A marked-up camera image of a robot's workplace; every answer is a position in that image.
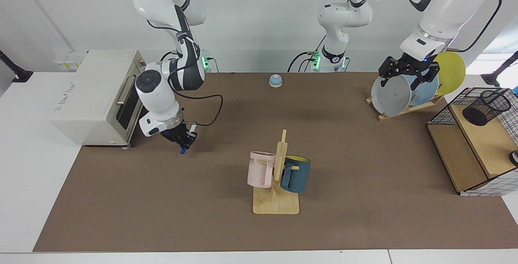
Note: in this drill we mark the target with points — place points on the yellow plate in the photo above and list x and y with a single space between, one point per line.
451 71

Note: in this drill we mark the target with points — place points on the brown table cloth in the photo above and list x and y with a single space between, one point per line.
202 199

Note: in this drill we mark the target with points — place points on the small round black white thing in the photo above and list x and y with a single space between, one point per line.
514 158

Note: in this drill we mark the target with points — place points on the wooden cup stand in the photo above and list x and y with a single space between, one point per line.
277 205

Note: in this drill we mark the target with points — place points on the black tripod stand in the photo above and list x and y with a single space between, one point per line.
497 71

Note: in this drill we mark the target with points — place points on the black clamp stand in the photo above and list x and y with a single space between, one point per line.
16 73

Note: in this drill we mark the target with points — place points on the pale toaster oven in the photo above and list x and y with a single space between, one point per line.
89 102

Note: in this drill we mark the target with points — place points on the light blue plate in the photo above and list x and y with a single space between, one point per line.
429 92

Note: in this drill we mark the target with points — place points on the black mesh pen holder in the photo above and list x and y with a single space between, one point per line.
477 116

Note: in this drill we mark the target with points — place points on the grey plate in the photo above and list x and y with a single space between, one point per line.
390 96

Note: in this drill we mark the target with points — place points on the pink cup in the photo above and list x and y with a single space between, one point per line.
259 171

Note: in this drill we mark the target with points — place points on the dark blue cup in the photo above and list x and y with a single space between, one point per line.
297 177

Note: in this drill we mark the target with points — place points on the wooden plate rack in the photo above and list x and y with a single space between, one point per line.
404 111

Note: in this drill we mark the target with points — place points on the small blue round bell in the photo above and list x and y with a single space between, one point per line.
275 80

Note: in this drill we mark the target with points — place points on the white marker with blue cap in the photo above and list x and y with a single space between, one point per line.
183 150

